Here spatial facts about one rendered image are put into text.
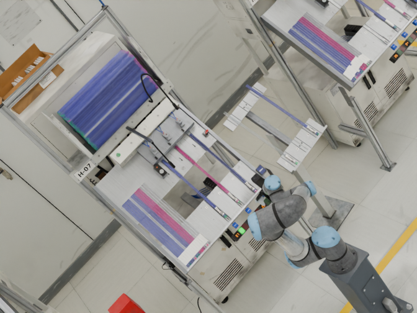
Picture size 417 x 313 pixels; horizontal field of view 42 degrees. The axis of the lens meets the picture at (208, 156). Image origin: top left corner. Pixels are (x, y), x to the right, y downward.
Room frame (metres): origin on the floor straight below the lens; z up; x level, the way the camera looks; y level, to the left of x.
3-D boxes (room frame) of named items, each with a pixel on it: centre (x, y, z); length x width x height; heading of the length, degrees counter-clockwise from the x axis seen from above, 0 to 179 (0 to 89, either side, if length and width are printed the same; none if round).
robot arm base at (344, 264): (1.80, -0.18, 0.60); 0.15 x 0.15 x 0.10
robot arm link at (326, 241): (1.80, -0.17, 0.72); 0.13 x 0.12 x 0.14; 69
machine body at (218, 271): (2.96, 0.31, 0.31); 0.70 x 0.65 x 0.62; 103
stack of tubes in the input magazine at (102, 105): (2.86, 0.22, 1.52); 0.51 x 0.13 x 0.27; 103
